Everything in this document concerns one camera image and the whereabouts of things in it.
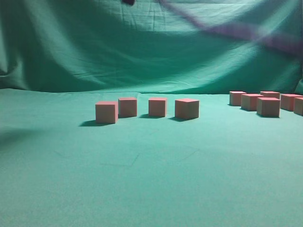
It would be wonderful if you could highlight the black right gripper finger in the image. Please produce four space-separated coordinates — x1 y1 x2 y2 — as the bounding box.
122 0 135 5

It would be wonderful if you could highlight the black cable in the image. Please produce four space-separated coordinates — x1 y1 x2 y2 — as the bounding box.
158 0 303 55

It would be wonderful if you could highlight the pink wooden cube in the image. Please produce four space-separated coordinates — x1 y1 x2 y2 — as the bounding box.
118 97 137 118
229 91 246 106
280 94 303 112
95 101 118 123
257 97 280 118
260 91 280 99
293 97 303 116
175 98 200 120
148 97 167 117
241 94 263 111

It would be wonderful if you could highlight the green cloth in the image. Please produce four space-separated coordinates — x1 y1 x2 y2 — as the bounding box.
0 0 303 227

